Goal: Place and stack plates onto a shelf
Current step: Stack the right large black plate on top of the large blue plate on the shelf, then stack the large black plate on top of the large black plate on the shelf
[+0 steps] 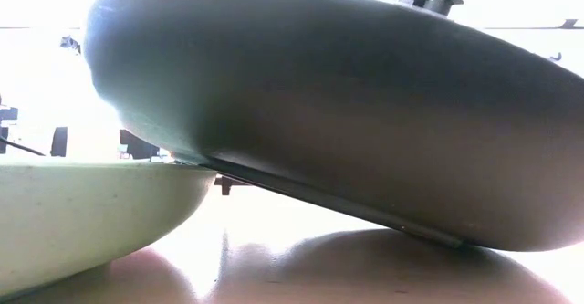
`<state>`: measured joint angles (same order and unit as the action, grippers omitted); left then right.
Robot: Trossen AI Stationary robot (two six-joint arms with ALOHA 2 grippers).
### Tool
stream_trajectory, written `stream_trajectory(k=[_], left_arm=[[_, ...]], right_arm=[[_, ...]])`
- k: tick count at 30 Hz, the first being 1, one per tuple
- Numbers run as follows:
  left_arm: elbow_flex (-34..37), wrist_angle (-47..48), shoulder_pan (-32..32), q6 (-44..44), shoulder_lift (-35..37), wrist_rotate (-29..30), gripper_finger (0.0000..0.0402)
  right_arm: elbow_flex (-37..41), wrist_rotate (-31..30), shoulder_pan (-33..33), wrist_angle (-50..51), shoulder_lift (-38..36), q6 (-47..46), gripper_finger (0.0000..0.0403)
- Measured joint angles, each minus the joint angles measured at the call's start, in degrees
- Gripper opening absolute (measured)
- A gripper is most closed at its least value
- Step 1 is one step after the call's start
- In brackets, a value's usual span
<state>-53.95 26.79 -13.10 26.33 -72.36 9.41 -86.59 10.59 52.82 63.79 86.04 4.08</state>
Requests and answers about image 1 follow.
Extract black plate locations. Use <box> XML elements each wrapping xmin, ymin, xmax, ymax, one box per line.
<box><xmin>83</xmin><ymin>0</ymin><xmax>584</xmax><ymax>253</ymax></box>

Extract mint green plate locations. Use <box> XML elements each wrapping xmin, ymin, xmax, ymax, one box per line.
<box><xmin>0</xmin><ymin>160</ymin><xmax>218</xmax><ymax>299</ymax></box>

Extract black aluminium table frame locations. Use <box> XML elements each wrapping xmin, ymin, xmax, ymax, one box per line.
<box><xmin>214</xmin><ymin>175</ymin><xmax>250</xmax><ymax>196</ymax></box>

